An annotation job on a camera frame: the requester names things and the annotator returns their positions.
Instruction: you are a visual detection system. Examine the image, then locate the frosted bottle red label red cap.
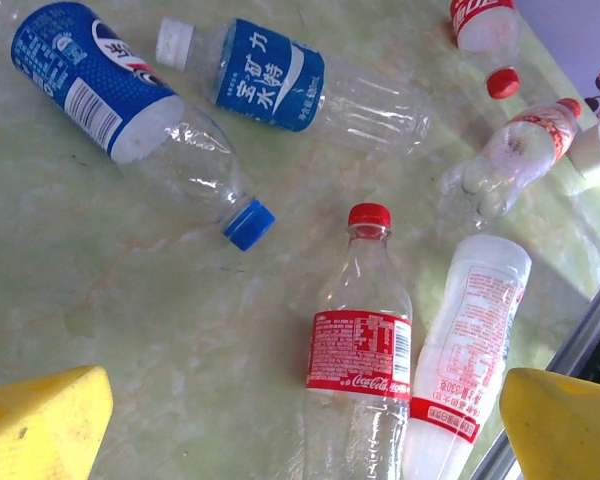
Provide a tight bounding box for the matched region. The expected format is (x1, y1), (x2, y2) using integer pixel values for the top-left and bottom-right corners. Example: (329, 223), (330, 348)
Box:
(448, 0), (524, 100)

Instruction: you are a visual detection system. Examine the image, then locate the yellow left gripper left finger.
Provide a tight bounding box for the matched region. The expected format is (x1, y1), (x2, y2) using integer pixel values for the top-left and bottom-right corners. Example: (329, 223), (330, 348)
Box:
(0, 364), (115, 480)

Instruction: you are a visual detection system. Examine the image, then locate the white opaque bottle red cap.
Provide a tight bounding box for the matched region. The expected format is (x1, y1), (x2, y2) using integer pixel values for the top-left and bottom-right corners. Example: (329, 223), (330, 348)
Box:
(402, 234), (534, 480)

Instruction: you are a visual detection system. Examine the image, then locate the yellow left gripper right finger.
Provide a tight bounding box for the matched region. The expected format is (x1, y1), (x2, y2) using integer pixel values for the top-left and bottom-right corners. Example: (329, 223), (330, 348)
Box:
(499, 367), (600, 480)

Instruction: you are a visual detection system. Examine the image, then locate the blue-label water bottle white cap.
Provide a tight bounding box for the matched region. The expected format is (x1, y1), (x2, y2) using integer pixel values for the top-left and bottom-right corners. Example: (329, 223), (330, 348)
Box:
(155, 17), (434, 154)

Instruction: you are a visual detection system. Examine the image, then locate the blue Pepsi label bottle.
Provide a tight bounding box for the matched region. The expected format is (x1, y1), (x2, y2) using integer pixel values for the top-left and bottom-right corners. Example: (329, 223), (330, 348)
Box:
(9, 0), (277, 253)

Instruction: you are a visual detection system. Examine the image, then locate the aluminium table frame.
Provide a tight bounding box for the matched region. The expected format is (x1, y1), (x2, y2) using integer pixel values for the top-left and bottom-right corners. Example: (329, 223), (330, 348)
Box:
(472, 259), (600, 480)

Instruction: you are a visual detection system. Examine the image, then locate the clear Coca-Cola bottle red label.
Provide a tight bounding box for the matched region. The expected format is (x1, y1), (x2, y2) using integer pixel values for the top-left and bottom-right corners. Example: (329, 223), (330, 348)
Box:
(302, 202), (415, 480)

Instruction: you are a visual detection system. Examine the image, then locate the clear bottle patterned red-white label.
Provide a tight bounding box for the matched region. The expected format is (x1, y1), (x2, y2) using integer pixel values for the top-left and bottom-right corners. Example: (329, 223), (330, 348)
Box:
(438, 97), (584, 234)

